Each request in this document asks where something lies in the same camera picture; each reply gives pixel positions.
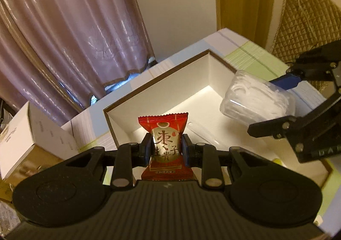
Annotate red snack packet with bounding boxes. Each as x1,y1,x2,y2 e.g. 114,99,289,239
138,113,196,181

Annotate clear box of floss picks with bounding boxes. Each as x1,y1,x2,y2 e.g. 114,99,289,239
220,71,295,126

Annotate checkered tablecloth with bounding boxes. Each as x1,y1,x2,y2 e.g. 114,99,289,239
62,29,340,231

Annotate quilted gold chair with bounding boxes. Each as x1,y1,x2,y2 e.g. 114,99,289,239
269,0,341,94

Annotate brown cardboard storage box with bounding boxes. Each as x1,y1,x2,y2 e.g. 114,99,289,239
103,50,332,187

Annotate white product carton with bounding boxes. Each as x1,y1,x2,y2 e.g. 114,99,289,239
1,102,79,186

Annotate purple curtain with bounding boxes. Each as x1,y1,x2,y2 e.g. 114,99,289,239
1,0,154,124

